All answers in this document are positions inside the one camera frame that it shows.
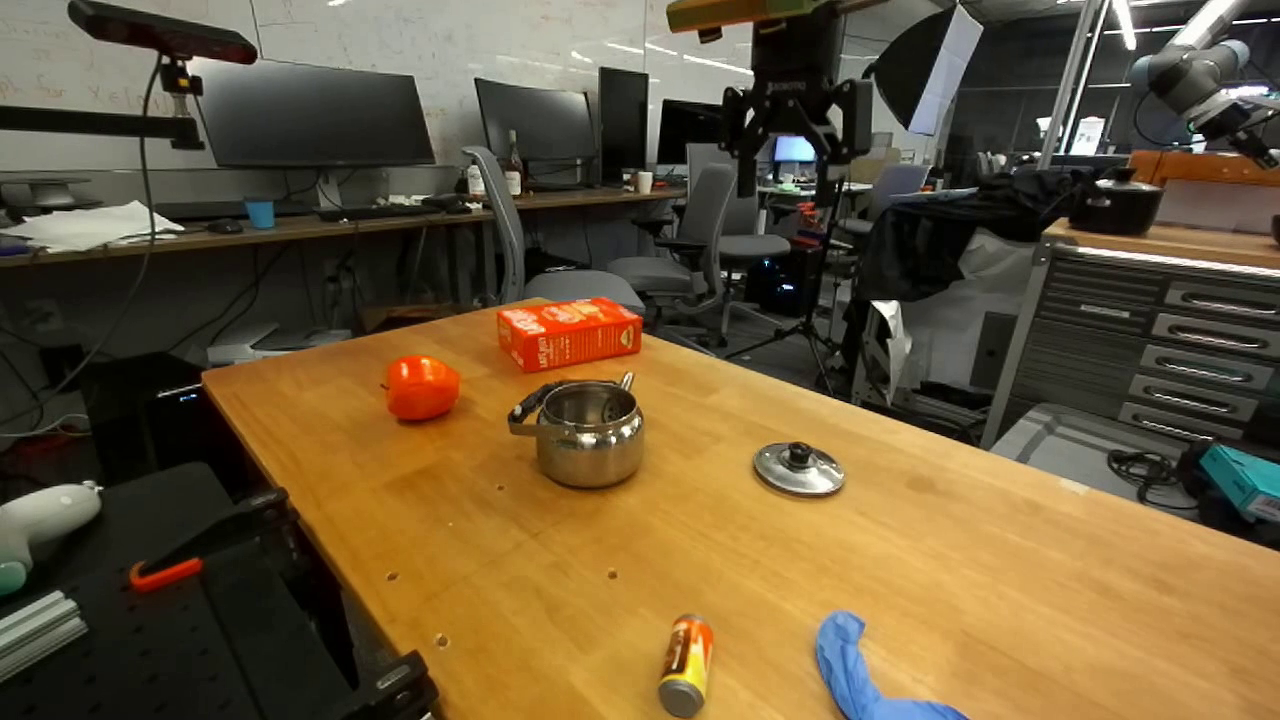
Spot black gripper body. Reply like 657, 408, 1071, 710
747, 10, 848, 99

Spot silver teapot lid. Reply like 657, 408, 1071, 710
752, 439, 848, 499

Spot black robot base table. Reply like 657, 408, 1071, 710
0, 456, 446, 720

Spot silver metal teapot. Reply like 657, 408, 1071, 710
506, 371, 647, 493

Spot black white softbox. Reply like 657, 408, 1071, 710
866, 0, 991, 139

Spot dark office chair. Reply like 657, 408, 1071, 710
605, 155, 796, 352

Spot black computer monitor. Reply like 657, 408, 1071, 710
473, 77, 600, 192

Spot grey office chair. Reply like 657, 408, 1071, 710
462, 139, 651, 320

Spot dark bottle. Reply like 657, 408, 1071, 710
499, 126, 530, 198

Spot orange cracker box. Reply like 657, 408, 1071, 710
492, 291, 647, 377

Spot black pot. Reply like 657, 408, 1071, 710
1064, 176, 1170, 241

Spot grey drawer cabinet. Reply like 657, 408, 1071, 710
981, 215, 1280, 463

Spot wooden crate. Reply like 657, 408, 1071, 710
1129, 149, 1280, 241

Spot long wooden desk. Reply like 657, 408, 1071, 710
0, 178, 693, 275

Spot orange-red toy tomato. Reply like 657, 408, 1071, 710
381, 352, 470, 429

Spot large black monitor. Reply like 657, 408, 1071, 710
198, 65, 442, 176

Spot teal case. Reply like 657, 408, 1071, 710
1195, 439, 1280, 529

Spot blue cloth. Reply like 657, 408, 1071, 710
814, 609, 974, 720

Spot white papers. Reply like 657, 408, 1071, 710
0, 194, 188, 259

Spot black computer case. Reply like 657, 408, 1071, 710
75, 346, 212, 486

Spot white handheld controller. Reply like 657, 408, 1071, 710
0, 476, 107, 600

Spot yellow wrist camera box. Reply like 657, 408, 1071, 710
663, 0, 856, 34

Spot black bar camera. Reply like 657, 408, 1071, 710
68, 0, 260, 69

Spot black clamp orange handle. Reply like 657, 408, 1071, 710
126, 486, 292, 600

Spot aluminium extrusion rail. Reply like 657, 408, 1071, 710
0, 588, 92, 687

